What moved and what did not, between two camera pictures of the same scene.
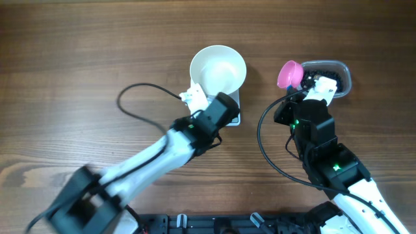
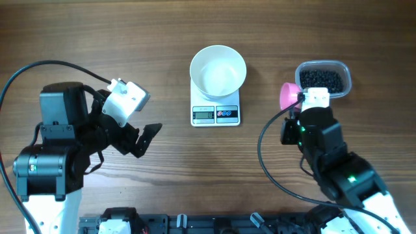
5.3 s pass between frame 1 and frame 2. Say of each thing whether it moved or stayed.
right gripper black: moved
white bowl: stayed
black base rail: stayed
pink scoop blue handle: moved
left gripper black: moved
